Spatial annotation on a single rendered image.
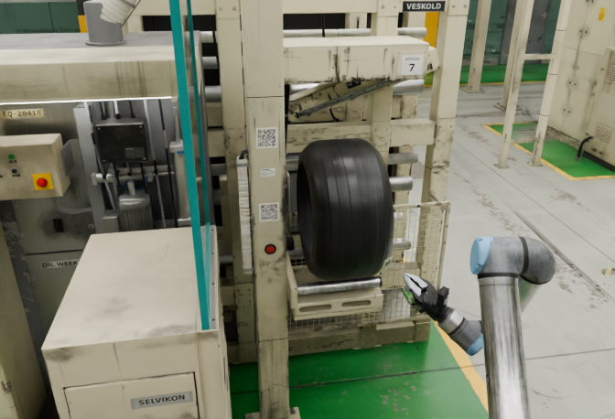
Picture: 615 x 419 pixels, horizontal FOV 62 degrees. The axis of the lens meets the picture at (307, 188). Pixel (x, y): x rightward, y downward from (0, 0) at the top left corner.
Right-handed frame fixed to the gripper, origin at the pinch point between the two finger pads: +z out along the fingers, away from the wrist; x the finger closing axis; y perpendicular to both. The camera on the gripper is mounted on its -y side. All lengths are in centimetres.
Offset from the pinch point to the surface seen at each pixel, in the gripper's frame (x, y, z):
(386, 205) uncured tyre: 5.1, -16.9, 23.8
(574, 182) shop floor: 347, 206, -111
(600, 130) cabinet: 431, 198, -102
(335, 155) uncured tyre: 7, -15, 50
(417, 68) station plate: 60, -23, 52
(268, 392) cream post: -49, 72, 4
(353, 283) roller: -8.3, 18.0, 11.6
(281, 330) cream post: -34, 46, 19
